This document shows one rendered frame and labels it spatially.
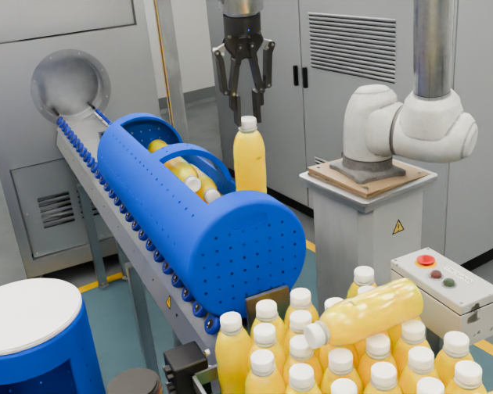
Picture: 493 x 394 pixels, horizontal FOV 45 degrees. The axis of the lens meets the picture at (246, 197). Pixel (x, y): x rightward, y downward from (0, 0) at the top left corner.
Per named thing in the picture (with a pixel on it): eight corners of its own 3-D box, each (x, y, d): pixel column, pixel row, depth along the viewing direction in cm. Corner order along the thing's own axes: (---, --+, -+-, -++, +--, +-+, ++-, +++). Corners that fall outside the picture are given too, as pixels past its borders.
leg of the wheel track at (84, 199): (107, 282, 339) (85, 180, 314) (109, 286, 334) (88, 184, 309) (97, 284, 337) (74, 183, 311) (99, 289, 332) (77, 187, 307)
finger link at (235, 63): (244, 44, 119) (238, 44, 119) (237, 98, 124) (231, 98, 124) (238, 40, 123) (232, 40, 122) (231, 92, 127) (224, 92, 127)
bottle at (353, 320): (423, 324, 102) (330, 364, 95) (396, 302, 108) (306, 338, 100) (426, 289, 99) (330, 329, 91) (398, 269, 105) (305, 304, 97)
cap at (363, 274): (363, 285, 117) (363, 277, 116) (350, 277, 120) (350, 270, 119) (378, 278, 118) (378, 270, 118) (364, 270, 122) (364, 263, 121)
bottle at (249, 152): (230, 201, 140) (224, 125, 131) (254, 191, 144) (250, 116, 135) (249, 213, 135) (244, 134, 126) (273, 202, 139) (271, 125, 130)
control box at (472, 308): (426, 286, 130) (428, 245, 126) (498, 334, 114) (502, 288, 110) (389, 300, 127) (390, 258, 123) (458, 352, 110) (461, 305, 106)
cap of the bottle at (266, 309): (271, 304, 113) (271, 296, 113) (280, 315, 110) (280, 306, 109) (253, 310, 112) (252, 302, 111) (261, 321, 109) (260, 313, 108)
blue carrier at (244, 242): (181, 184, 213) (174, 106, 202) (307, 301, 139) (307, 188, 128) (102, 200, 202) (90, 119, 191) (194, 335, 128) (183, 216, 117)
